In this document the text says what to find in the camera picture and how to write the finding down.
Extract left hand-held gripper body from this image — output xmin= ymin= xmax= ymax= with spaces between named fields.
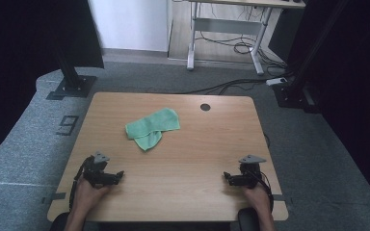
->
xmin=82 ymin=151 xmax=119 ymax=189

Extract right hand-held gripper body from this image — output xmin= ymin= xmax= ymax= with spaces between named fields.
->
xmin=235 ymin=154 xmax=267 ymax=190

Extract green microfibre cloth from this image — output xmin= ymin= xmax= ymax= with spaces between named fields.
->
xmin=124 ymin=107 xmax=181 ymax=152

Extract person's right hand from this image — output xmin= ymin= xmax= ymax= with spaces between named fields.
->
xmin=242 ymin=184 xmax=272 ymax=213

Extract person's left hand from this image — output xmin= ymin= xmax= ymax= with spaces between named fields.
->
xmin=73 ymin=178 xmax=111 ymax=212

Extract black chair armrest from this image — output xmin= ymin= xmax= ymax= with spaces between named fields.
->
xmin=49 ymin=211 xmax=71 ymax=231
xmin=237 ymin=207 xmax=260 ymax=231

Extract grey tape strip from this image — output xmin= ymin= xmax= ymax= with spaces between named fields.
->
xmin=40 ymin=192 xmax=67 ymax=205
xmin=271 ymin=193 xmax=293 ymax=204

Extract black tape floor marking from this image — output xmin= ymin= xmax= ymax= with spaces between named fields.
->
xmin=55 ymin=115 xmax=80 ymax=137

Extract black metal stand with base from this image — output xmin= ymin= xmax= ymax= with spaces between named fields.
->
xmin=272 ymin=0 xmax=351 ymax=114
xmin=45 ymin=47 xmax=98 ymax=101

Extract white power strip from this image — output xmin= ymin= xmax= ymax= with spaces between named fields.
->
xmin=265 ymin=76 xmax=289 ymax=87

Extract black curtain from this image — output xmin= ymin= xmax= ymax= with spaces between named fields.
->
xmin=0 ymin=0 xmax=106 ymax=168
xmin=287 ymin=0 xmax=370 ymax=215

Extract dark cabinet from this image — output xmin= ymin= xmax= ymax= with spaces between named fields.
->
xmin=267 ymin=7 xmax=301 ymax=63

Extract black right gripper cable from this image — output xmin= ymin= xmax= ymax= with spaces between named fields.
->
xmin=252 ymin=170 xmax=275 ymax=214

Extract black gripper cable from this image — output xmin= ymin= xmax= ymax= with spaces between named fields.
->
xmin=68 ymin=156 xmax=94 ymax=210
xmin=252 ymin=170 xmax=275 ymax=214

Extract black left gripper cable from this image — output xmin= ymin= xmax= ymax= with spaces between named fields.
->
xmin=68 ymin=156 xmax=94 ymax=210

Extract black cables on floor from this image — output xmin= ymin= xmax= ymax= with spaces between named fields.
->
xmin=178 ymin=77 xmax=271 ymax=96

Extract tangled black cables under desk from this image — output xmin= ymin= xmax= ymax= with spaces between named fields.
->
xmin=195 ymin=30 xmax=287 ymax=70

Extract white metal desk frame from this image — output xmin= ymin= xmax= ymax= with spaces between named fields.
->
xmin=186 ymin=0 xmax=306 ymax=77

